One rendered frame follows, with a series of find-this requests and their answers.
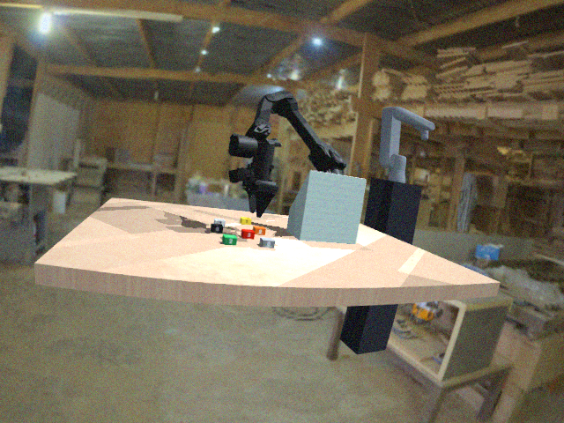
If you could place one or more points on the red block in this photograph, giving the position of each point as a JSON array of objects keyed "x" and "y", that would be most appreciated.
[{"x": 247, "y": 234}]

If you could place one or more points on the green block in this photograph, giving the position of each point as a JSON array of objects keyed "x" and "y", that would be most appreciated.
[{"x": 229, "y": 239}]

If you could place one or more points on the orange block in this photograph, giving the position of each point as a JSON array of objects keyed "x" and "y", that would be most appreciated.
[{"x": 260, "y": 230}]

